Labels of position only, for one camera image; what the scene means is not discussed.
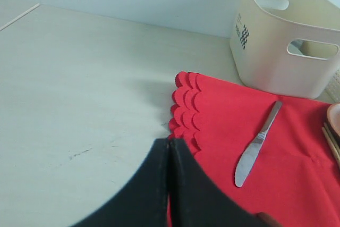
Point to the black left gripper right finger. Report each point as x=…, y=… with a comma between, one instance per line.
x=194, y=198

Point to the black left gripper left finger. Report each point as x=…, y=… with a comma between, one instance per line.
x=143, y=199

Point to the pale green bowl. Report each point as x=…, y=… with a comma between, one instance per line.
x=295, y=47

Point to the metal butter knife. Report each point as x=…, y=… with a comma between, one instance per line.
x=249, y=156

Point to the red scalloped tablecloth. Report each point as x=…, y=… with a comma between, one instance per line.
x=295, y=178

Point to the left wooden chopstick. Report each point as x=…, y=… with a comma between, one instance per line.
x=331, y=146

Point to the wooden chopstick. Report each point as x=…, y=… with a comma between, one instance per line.
x=331, y=146
x=332, y=137

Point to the right wooden chopstick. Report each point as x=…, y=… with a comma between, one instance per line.
x=332, y=137

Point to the brown round plate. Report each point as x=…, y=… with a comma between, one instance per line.
x=333, y=117

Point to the white perforated plastic basket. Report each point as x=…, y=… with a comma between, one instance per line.
x=333, y=87

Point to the cream plastic storage bin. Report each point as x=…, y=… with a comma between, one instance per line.
x=262, y=31

